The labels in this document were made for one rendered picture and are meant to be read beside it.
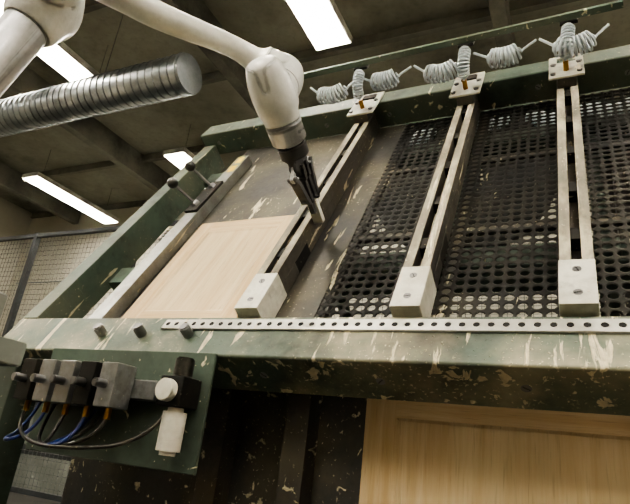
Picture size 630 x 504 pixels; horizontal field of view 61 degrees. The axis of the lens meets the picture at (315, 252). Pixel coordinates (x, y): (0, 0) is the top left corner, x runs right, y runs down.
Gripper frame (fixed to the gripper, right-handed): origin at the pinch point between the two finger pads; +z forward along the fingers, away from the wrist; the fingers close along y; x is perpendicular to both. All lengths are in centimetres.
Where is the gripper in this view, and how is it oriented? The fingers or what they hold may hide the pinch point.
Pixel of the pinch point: (315, 210)
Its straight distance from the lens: 146.0
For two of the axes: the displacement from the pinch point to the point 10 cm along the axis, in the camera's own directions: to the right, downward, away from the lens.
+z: 3.1, 8.0, 5.1
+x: -8.9, 0.6, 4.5
